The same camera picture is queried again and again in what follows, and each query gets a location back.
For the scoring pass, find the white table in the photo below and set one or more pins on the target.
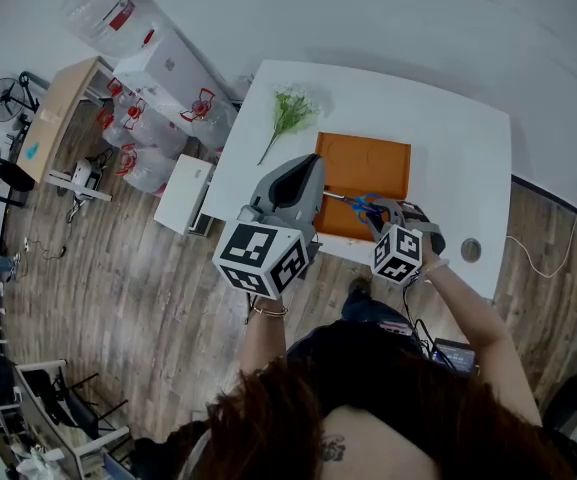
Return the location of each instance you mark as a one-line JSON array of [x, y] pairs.
[[448, 133]]

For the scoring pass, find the white water dispenser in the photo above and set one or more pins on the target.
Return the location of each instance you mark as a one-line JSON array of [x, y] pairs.
[[168, 68]]

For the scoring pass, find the person's dark shoe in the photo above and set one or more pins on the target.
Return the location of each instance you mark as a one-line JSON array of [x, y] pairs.
[[359, 286]]

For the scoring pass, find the large clear dispenser bottle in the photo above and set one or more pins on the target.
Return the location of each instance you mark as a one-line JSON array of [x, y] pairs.
[[113, 13]]

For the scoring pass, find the person's left forearm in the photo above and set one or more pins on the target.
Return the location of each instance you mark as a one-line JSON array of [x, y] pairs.
[[263, 338]]

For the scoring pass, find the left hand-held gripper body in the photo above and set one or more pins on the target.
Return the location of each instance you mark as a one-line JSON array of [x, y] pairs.
[[260, 258]]

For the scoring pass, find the green artificial plant sprig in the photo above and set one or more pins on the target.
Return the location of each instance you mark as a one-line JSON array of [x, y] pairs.
[[290, 110]]

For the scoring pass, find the black office chair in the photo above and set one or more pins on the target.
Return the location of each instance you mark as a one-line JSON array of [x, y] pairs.
[[168, 453]]

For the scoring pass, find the small white machine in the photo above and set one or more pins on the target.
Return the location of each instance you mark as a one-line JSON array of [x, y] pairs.
[[84, 172]]

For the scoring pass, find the black chair seat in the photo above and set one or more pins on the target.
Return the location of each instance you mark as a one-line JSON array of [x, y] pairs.
[[15, 175]]

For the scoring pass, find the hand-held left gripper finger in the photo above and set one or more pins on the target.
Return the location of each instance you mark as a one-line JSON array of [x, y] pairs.
[[313, 193], [265, 195]]

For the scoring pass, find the pink waist pack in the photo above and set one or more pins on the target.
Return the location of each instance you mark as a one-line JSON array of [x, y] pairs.
[[395, 327]]

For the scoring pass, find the grey desk with white frame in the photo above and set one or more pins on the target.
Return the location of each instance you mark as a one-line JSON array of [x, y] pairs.
[[43, 408]]

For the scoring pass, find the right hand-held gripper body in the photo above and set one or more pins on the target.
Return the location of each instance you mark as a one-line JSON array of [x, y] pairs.
[[398, 253]]

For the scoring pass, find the black standing fan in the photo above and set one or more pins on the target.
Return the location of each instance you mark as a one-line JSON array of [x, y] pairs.
[[4, 99]]

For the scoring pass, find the person's blue jeans leg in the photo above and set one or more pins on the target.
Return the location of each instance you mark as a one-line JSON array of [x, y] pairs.
[[368, 313]]

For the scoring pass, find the person's black top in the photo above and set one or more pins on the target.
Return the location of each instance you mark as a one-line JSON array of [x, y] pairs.
[[368, 368]]

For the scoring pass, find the orange wooden box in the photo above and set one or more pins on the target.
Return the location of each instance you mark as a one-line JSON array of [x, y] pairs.
[[363, 163]]

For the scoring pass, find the light wooden desk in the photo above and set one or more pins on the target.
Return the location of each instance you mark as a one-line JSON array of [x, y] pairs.
[[53, 118]]

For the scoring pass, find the person's right forearm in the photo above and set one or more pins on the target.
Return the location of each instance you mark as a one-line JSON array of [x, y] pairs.
[[488, 328]]

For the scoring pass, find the black screen device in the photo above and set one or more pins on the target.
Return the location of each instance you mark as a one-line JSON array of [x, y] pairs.
[[453, 357]]

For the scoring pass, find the round grey table grommet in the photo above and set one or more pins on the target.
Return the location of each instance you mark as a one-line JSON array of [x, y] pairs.
[[471, 250]]

